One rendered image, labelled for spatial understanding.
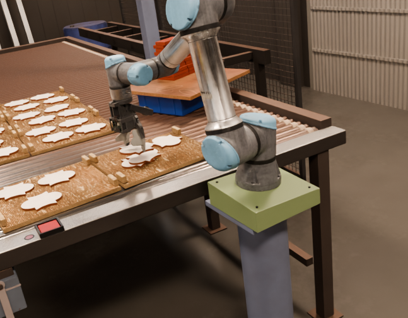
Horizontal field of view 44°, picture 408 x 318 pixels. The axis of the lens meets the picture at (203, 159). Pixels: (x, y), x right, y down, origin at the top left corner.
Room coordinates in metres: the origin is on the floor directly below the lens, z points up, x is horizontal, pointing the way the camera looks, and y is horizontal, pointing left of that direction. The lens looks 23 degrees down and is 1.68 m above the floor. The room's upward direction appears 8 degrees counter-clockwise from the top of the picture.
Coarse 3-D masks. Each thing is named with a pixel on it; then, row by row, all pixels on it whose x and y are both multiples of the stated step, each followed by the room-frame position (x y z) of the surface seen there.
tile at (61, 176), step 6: (48, 174) 1.81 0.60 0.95; (54, 174) 1.81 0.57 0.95; (60, 174) 1.80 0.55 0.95; (66, 174) 1.79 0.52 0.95; (72, 174) 1.78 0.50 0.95; (42, 180) 1.76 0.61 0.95; (48, 180) 1.75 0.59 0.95; (54, 180) 1.74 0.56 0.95; (60, 180) 1.74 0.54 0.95; (66, 180) 1.73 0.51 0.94
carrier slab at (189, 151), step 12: (168, 132) 2.13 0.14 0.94; (180, 144) 1.96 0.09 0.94; (192, 144) 1.94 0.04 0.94; (108, 156) 1.94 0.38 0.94; (120, 156) 1.92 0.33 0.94; (168, 156) 1.85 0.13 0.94; (180, 156) 1.83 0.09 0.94; (192, 156) 1.82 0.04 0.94; (108, 168) 1.81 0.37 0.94; (120, 168) 1.79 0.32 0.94; (132, 168) 1.78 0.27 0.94; (144, 168) 1.76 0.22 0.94; (156, 168) 1.75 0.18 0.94; (168, 168) 1.73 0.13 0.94; (132, 180) 1.67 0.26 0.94; (144, 180) 1.68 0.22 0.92
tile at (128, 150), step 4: (148, 144) 1.84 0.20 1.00; (152, 144) 1.84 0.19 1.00; (120, 148) 1.83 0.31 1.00; (124, 148) 1.81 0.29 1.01; (128, 148) 1.81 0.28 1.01; (132, 148) 1.80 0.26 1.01; (136, 148) 1.80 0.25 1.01; (140, 148) 1.80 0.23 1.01; (148, 148) 1.79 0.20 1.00; (152, 148) 1.79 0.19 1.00; (120, 152) 1.77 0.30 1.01; (124, 152) 1.76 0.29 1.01; (128, 152) 1.76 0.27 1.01; (132, 152) 1.76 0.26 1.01; (136, 152) 1.76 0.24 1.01; (140, 152) 1.76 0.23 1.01
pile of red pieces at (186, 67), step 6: (156, 42) 2.72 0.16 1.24; (162, 42) 2.69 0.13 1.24; (168, 42) 2.70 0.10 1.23; (156, 48) 2.72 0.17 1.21; (162, 48) 2.69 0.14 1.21; (156, 54) 2.72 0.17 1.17; (186, 60) 2.75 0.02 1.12; (180, 66) 2.71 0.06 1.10; (186, 66) 2.73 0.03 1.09; (192, 66) 2.77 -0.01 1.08; (180, 72) 2.69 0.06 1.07; (186, 72) 2.73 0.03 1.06; (192, 72) 2.76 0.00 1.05; (162, 78) 2.70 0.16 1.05; (168, 78) 2.67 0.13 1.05; (174, 78) 2.65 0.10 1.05
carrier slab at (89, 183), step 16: (80, 176) 1.77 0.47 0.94; (96, 176) 1.75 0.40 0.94; (32, 192) 1.68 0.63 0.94; (48, 192) 1.66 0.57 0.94; (64, 192) 1.64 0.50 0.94; (80, 192) 1.63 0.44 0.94; (96, 192) 1.61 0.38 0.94; (112, 192) 1.62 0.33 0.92; (0, 208) 1.59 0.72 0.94; (16, 208) 1.57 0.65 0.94; (48, 208) 1.54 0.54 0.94; (64, 208) 1.53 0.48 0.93; (0, 224) 1.47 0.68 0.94; (16, 224) 1.45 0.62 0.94
